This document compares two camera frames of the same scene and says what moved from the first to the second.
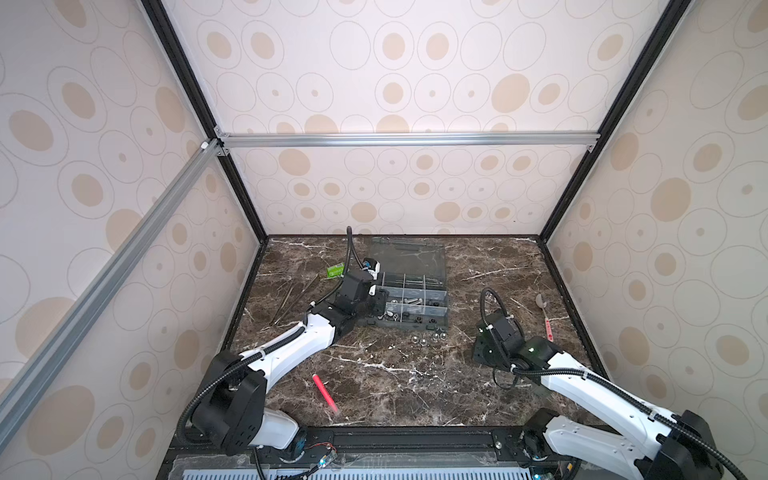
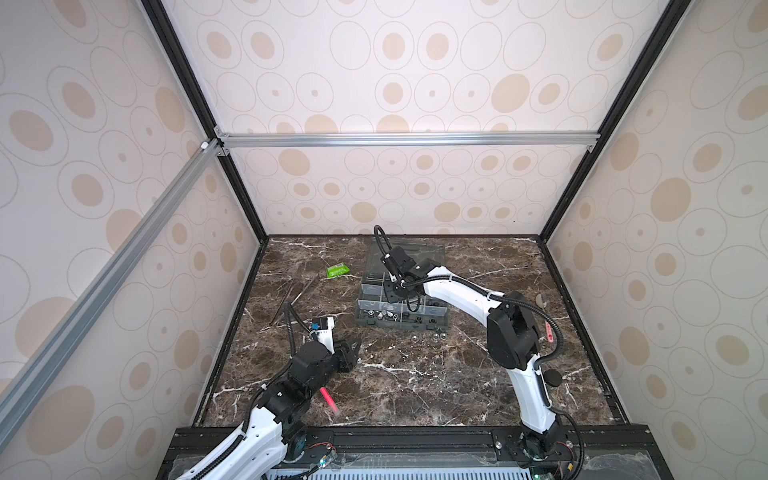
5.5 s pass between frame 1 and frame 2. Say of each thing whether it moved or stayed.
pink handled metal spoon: stayed
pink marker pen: stayed
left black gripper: moved
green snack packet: stayed
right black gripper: moved
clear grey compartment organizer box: stayed
